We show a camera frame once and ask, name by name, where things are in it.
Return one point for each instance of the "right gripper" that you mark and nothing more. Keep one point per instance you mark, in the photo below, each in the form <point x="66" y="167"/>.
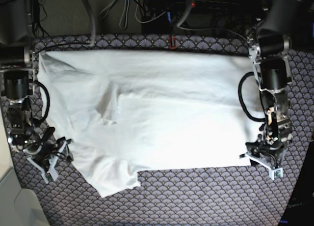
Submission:
<point x="41" y="153"/>

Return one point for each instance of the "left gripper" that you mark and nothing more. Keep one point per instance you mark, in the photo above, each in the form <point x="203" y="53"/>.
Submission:
<point x="260" y="152"/>

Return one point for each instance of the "white T-shirt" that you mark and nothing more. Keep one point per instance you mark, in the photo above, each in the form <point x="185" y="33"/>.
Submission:
<point x="128" y="111"/>

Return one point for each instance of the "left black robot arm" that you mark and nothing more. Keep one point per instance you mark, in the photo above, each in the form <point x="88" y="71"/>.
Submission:
<point x="268" y="45"/>

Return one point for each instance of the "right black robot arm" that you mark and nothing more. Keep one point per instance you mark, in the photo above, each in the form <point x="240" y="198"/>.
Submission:
<point x="16" y="66"/>

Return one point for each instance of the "red table clamp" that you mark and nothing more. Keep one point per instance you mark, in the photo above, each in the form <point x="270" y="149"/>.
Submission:
<point x="172" y="42"/>

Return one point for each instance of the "black power strip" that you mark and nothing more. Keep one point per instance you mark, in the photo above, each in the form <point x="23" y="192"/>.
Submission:
<point x="210" y="4"/>

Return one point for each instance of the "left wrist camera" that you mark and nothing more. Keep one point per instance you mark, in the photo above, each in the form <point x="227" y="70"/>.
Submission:
<point x="275" y="173"/>

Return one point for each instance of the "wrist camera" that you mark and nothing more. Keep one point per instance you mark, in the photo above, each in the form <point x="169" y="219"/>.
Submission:
<point x="275" y="173"/>
<point x="51" y="174"/>

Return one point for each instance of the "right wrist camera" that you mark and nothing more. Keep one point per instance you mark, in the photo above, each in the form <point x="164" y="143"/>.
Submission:
<point x="51" y="174"/>

